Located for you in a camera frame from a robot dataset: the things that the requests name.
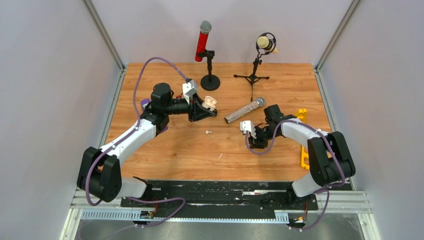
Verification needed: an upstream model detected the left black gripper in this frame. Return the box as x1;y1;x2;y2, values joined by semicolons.
164;93;215;123

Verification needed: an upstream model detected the white earbud charging case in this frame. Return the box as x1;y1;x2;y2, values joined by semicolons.
202;96;217;111

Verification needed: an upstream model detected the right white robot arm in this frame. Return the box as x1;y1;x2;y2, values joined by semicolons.
240;104;356;209

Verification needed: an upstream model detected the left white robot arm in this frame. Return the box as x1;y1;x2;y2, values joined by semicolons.
76;80;218;207

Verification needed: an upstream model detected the silver glitter microphone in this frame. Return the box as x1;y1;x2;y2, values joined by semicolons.
224;97;266;124

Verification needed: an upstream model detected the yellow stacking toy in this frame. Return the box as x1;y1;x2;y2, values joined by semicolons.
294;108;308;123

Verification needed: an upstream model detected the yellow plastic triangle toy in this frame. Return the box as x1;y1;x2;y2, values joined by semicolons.
300;146;310;170

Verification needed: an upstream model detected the purple metronome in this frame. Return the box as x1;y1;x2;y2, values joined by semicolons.
140;98;151;112

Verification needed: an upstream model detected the black tripod mic stand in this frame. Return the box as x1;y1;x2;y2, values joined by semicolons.
233;53;270;102

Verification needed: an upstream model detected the red glitter microphone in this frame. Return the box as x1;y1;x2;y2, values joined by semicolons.
194;20;212;62

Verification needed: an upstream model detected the beige condenser microphone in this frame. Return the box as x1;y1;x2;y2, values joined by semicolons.
256;32;279;56

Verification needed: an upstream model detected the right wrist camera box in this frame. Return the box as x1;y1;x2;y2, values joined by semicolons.
239;120;257;139

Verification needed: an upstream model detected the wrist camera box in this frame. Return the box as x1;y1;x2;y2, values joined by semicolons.
239;120;257;139
182;79;198;105

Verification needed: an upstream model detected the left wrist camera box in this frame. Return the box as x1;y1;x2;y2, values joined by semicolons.
182;79;198;105

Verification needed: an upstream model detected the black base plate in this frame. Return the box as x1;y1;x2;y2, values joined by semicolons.
88;179;335;220

